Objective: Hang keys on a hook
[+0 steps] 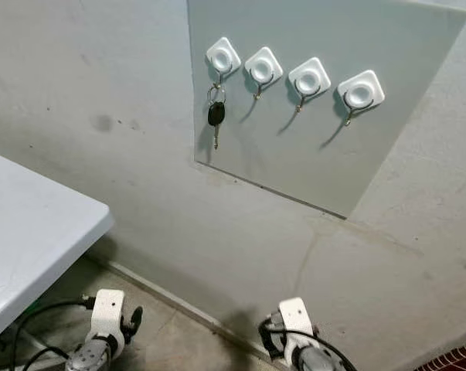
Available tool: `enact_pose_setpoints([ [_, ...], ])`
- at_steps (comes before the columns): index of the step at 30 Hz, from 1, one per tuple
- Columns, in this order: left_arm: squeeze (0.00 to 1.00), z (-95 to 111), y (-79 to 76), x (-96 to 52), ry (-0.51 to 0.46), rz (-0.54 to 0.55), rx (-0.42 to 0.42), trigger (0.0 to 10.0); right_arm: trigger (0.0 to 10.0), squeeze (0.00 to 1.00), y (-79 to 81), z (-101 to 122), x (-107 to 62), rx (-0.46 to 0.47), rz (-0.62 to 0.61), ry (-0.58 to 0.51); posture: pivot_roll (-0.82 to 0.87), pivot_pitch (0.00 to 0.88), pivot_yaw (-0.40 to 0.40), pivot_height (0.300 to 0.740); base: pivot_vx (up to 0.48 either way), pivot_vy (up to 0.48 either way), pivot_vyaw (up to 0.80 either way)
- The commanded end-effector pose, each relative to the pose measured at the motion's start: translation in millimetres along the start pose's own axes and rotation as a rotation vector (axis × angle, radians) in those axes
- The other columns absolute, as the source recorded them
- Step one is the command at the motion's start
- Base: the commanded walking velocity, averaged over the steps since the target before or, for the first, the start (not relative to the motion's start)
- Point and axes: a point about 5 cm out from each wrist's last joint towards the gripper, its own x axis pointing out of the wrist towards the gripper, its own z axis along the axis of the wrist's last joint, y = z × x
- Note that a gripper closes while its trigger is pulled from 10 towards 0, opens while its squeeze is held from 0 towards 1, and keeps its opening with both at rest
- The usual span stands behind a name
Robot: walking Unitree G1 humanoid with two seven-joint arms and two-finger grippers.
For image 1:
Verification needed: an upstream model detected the white square adhesive hook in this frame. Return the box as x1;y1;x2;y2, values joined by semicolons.
204;36;243;87
336;69;386;128
243;46;285;100
287;56;332;112

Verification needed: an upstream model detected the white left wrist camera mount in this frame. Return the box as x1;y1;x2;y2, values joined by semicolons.
91;288;128;345

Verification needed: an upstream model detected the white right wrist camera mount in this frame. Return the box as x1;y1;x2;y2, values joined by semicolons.
277;297;316;353

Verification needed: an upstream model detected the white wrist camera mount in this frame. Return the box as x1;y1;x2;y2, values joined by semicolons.
91;288;128;345
277;297;316;353

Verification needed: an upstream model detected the white plastic folding table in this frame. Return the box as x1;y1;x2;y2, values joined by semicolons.
0;148;115;349

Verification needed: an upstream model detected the red patterned mat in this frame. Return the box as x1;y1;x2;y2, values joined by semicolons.
409;337;466;371

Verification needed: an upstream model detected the black-headed car key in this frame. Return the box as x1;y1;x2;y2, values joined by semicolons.
206;83;228;151

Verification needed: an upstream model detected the grey wall board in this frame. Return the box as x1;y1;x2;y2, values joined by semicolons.
185;0;466;220

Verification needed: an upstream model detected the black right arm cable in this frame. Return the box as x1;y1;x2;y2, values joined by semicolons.
264;328;362;371

